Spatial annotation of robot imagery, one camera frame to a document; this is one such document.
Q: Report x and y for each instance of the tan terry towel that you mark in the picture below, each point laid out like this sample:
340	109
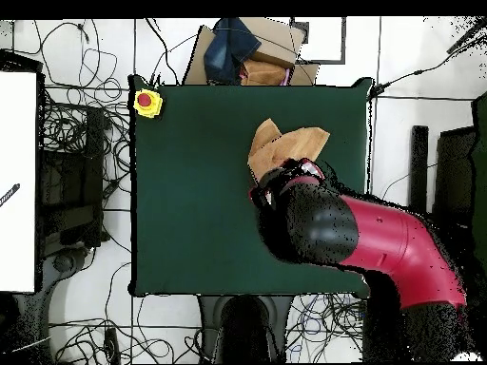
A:
289	146

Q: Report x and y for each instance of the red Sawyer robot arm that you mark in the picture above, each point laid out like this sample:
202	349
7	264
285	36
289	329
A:
399	239

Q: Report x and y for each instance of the black flat bar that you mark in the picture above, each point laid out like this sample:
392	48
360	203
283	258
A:
418	163

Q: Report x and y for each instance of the pink cloth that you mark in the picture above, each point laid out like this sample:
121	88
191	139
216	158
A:
288	76

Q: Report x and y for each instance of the brown folded cloth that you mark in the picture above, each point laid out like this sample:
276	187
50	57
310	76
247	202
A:
262	74

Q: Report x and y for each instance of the dark green table cloth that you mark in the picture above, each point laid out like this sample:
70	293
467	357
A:
190	171

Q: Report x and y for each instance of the brown cardboard box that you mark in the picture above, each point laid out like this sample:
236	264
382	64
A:
274	42

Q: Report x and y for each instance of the black panel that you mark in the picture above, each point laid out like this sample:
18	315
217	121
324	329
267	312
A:
454	175

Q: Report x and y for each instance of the blue jeans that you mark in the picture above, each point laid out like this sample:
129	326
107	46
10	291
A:
228	49

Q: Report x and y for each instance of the dark green fabric panel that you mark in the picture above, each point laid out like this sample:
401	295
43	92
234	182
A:
481	152

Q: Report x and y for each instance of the yellow emergency stop button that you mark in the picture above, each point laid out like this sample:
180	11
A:
152	110

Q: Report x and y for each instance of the black equipment rack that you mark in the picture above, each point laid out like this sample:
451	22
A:
72	182

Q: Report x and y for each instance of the black round knob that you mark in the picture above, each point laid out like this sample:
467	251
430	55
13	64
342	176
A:
63	263

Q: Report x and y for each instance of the black power strip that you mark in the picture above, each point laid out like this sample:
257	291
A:
111	344

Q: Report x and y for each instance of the dark grey stand base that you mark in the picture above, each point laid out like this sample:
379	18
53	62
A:
53	281

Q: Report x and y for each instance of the white panel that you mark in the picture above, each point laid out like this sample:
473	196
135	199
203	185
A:
17	152

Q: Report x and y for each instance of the striped black rod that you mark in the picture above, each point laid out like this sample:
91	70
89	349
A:
10	193

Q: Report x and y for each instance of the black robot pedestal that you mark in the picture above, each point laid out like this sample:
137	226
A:
243	327

